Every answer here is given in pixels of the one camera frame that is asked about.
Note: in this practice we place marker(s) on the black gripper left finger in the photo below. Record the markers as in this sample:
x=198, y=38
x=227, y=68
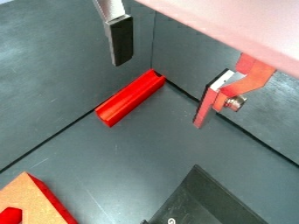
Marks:
x=119, y=29

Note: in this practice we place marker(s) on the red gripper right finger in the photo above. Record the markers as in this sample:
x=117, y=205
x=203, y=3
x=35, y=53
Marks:
x=223, y=93

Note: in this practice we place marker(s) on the red arch object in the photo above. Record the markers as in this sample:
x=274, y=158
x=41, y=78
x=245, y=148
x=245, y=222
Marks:
x=114, y=109

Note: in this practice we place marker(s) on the red shape-sorter block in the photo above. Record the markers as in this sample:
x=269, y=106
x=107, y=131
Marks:
x=27, y=194

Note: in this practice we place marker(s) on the black fixture bracket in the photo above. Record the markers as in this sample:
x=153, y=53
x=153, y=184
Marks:
x=202, y=201

